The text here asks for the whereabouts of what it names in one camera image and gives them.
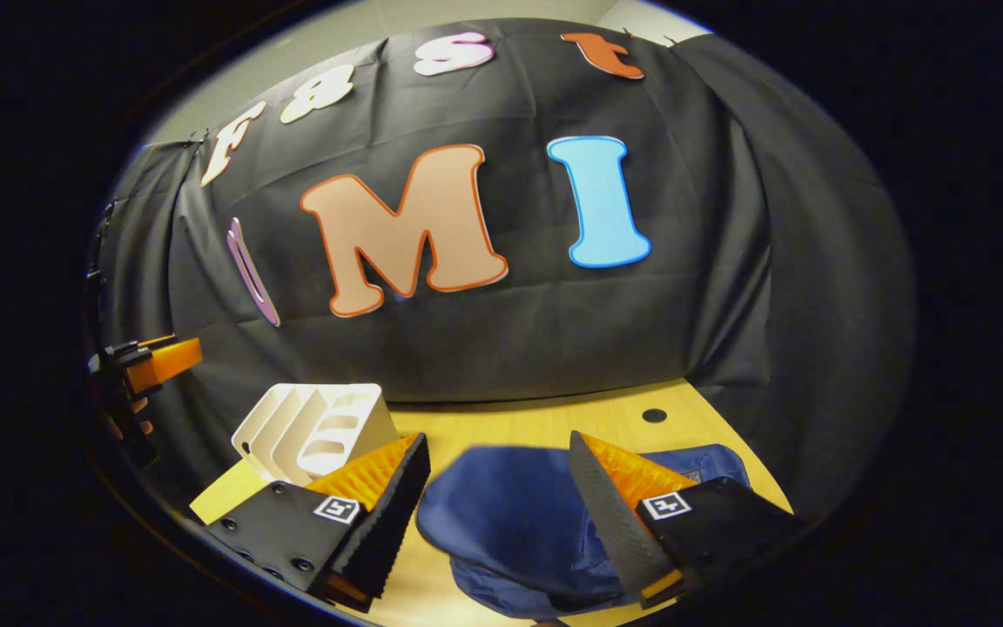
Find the white bookshelf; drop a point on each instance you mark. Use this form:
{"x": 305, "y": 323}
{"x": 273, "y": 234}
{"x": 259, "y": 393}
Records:
{"x": 292, "y": 427}

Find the black backdrop cloth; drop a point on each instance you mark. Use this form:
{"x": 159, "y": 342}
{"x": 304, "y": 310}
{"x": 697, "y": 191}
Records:
{"x": 554, "y": 331}

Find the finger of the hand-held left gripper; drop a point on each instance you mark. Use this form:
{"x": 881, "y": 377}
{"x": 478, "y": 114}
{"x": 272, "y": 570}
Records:
{"x": 166, "y": 361}

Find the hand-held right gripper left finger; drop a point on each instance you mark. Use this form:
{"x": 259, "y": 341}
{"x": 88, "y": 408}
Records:
{"x": 393, "y": 514}

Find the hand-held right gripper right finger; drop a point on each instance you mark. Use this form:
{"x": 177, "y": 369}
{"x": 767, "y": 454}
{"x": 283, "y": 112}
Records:
{"x": 610, "y": 522}

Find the blue schoolbag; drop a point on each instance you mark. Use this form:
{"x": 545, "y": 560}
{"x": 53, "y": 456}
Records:
{"x": 510, "y": 505}

